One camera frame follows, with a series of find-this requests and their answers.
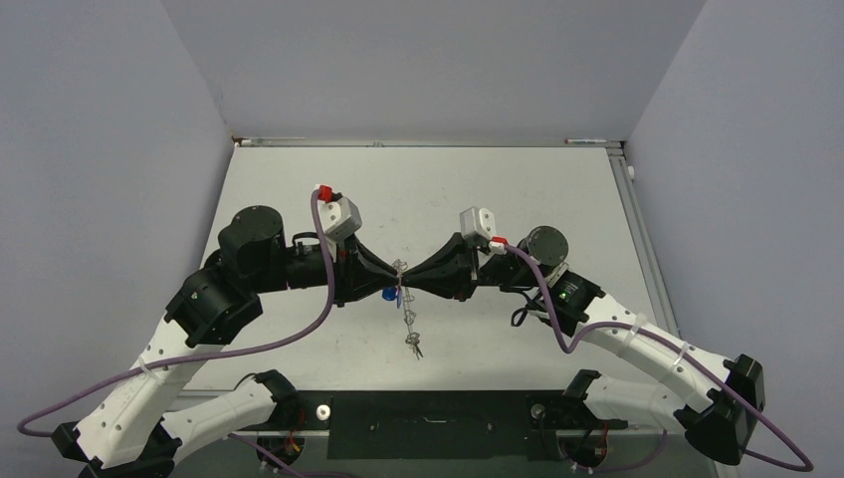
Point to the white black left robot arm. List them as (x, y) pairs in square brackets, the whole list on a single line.
[(133, 432)]

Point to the aluminium right side rail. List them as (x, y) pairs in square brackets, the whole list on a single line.
[(654, 281)]

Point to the pink white marker pen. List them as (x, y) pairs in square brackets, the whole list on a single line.
[(586, 141)]

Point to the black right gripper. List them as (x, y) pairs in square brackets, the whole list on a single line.
[(450, 272)]

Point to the aluminium rail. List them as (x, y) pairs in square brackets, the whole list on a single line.
[(467, 142), (654, 281)]

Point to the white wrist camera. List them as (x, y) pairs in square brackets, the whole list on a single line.
[(339, 216), (478, 228)]

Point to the aluminium back rail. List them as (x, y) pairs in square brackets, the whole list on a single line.
[(467, 142)]

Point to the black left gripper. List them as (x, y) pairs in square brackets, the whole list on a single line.
[(357, 272)]

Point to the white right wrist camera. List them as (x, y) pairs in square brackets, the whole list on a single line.
[(478, 228)]

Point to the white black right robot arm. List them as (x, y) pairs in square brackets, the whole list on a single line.
[(715, 401)]

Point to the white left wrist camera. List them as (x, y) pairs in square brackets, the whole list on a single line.
[(339, 216)]

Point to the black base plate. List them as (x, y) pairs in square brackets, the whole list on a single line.
[(440, 424)]

